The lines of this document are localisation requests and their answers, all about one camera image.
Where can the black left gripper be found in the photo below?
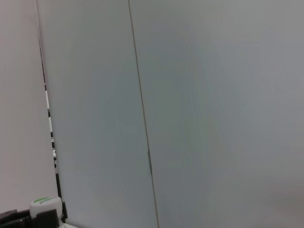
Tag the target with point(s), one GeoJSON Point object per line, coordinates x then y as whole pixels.
{"type": "Point", "coordinates": [14, 219]}

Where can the clear bottle with green label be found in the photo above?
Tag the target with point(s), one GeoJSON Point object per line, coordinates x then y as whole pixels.
{"type": "Point", "coordinates": [45, 203]}

